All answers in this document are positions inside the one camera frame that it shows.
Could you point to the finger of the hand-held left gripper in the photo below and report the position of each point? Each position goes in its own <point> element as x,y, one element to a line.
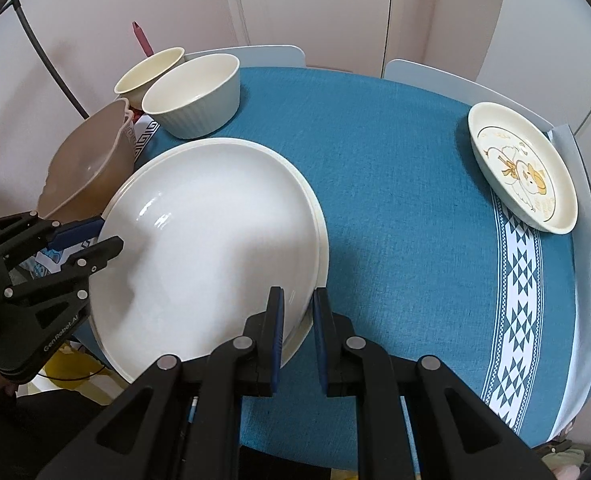
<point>100,250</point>
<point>75,230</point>

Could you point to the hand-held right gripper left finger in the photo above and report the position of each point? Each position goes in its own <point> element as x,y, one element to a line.
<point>275,330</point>

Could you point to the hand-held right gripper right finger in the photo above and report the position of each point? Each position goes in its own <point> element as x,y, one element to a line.
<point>320,330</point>

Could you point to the large cream plate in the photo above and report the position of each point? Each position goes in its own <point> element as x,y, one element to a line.
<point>324,260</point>

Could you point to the ribbed cream bowl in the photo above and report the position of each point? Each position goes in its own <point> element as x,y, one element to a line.
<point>195,110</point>

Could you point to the small smooth cream bowl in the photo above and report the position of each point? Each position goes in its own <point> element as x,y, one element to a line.
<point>145,72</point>

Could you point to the cartoon print cream plate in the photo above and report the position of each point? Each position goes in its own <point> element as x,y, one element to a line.
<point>520,170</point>

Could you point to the yellow plastic item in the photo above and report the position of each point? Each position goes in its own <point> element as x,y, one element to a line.
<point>75,370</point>

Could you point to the blue patterned tablecloth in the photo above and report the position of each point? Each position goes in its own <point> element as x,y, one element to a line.
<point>400,185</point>

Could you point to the black stand pole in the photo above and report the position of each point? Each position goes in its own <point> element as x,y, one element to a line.
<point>40,50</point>

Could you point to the white chair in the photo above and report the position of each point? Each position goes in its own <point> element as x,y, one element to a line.
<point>435,72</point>
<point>265,56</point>

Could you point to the white table underlay cloth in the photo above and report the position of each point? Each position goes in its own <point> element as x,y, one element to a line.
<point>589,260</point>

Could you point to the white door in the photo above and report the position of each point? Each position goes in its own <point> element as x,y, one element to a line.
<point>315,10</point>

